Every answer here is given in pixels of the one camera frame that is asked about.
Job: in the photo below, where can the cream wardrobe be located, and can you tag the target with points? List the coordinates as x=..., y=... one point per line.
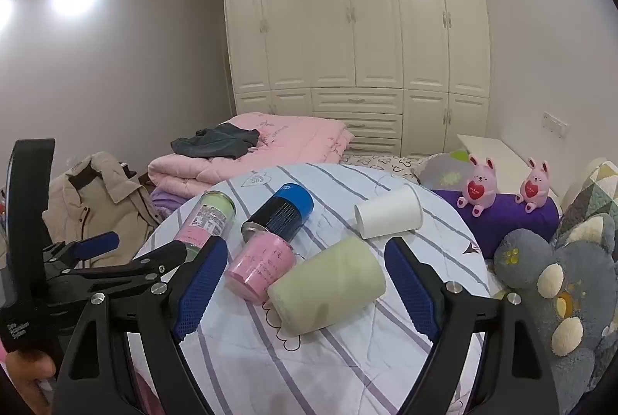
x=338, y=33

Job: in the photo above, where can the beige jacket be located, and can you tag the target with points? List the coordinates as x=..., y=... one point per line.
x=96, y=202

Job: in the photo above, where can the white wall socket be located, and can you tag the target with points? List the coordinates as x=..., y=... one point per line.
x=554, y=123

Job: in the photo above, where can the grey cushion with green flower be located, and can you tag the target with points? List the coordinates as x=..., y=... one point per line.
x=444, y=171

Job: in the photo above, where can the patchwork quilted pillow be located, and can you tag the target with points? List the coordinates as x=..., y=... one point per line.
x=601, y=188

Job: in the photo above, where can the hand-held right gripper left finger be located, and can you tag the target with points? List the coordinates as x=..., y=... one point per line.
x=200, y=289

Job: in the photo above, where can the heart print bedsheet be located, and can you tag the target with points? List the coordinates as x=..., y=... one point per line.
x=381, y=164

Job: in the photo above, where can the person's left hand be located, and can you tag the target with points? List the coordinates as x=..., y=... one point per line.
x=24, y=369

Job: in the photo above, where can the pale green cup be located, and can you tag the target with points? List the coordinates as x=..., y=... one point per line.
x=328, y=282

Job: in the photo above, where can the pink cup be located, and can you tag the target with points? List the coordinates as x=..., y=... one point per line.
x=260, y=265

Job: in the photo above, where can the white paper cup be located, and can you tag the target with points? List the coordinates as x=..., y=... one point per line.
x=388, y=214

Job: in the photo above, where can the clear cup with green lid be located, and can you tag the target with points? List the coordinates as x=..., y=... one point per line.
x=212, y=219

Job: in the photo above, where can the purple pillow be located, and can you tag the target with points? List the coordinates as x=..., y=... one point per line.
x=502, y=222

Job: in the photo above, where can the pink quilt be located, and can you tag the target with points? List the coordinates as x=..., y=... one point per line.
x=299, y=139

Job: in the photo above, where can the dark grey garment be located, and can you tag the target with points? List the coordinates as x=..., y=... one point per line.
x=217, y=144

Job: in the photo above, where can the white bedside table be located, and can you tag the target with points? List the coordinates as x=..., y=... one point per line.
x=502, y=154

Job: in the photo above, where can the blue and black cup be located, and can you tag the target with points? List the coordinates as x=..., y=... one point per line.
x=282, y=212

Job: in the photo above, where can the purple cloth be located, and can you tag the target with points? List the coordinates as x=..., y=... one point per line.
x=166, y=202

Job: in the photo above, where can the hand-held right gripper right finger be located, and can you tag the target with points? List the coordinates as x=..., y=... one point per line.
x=410, y=294

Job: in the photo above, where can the grey plush toy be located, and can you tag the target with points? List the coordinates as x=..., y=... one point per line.
x=579, y=265

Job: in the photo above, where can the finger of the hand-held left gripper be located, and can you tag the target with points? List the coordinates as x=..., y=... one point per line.
x=154, y=261
x=99, y=245

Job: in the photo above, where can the pink bunny toy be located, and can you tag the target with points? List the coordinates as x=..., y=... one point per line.
x=533, y=185
x=478, y=188

